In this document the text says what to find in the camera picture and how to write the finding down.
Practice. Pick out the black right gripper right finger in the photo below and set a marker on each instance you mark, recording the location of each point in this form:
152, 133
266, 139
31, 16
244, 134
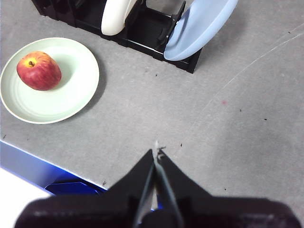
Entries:
225, 213

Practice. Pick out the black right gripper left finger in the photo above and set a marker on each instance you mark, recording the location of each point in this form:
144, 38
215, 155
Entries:
95, 209

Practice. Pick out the green plate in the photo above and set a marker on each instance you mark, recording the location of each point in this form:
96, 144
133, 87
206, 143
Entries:
59, 102

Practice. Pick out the red apple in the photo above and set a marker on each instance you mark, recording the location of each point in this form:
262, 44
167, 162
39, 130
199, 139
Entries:
39, 71

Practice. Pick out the black plate rack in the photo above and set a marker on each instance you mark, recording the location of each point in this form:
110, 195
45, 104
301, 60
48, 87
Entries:
145, 31

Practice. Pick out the blue plate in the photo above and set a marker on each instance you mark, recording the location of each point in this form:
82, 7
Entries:
197, 31

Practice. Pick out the white plate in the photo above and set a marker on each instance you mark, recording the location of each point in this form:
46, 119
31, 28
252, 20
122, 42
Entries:
114, 19

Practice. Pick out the dark blue box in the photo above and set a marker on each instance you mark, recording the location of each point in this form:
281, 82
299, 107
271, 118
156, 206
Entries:
71, 187

